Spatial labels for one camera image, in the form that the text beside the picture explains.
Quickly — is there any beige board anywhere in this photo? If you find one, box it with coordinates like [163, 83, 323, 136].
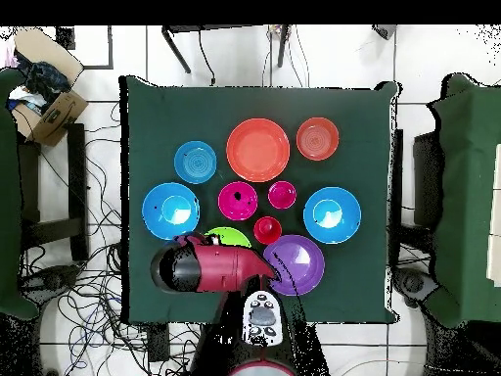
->
[485, 142, 501, 288]

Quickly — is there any small blue flat-bottomed bowl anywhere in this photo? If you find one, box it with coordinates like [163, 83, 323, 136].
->
[173, 140, 218, 186]

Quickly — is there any pink plastic bowl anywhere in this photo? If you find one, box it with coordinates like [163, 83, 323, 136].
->
[217, 180, 259, 222]

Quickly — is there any dark clothes bundle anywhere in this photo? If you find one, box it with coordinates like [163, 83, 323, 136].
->
[13, 52, 72, 115]

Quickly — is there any cardboard box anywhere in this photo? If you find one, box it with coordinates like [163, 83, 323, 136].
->
[11, 26, 90, 148]

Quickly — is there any black cable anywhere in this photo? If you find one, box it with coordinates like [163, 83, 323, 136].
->
[197, 28, 217, 86]

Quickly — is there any black bench frame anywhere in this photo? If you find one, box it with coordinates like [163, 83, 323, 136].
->
[17, 122, 90, 262]

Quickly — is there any pink plastic cup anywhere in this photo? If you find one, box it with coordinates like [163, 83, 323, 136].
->
[267, 180, 297, 211]

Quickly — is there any small orange flat-bottomed bowl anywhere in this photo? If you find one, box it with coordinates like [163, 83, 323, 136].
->
[296, 117, 341, 163]

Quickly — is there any grey box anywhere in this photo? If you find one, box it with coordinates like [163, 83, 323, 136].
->
[371, 24, 397, 41]

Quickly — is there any black box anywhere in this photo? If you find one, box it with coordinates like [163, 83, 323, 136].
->
[55, 25, 76, 51]

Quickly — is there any dark green tablecloth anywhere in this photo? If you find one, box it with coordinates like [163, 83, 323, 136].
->
[118, 74, 400, 325]

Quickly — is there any purple plastic bowl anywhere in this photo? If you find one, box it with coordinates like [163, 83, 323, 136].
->
[262, 234, 326, 298]

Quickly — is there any black power strip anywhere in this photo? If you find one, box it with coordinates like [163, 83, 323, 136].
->
[146, 322, 170, 363]

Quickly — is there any black metal table frame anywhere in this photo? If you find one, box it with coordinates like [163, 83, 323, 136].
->
[160, 24, 293, 75]

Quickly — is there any large orange plastic bowl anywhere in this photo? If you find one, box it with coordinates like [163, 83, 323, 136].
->
[225, 117, 292, 184]

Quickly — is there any green plastic bowl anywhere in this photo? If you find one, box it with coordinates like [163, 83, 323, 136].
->
[203, 226, 252, 249]

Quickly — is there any tangle of black cables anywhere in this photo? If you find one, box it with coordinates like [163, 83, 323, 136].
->
[19, 101, 205, 376]

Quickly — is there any red plastic cup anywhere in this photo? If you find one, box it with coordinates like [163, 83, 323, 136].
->
[252, 215, 284, 247]

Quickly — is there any large blue plastic bowl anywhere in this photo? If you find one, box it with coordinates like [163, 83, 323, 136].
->
[302, 186, 362, 245]
[141, 182, 202, 241]

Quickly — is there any green cloth covered table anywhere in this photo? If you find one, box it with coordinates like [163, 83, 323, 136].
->
[424, 72, 501, 329]
[0, 67, 40, 321]

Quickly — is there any black stand base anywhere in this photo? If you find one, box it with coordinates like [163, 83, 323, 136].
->
[19, 263, 81, 305]
[391, 266, 440, 310]

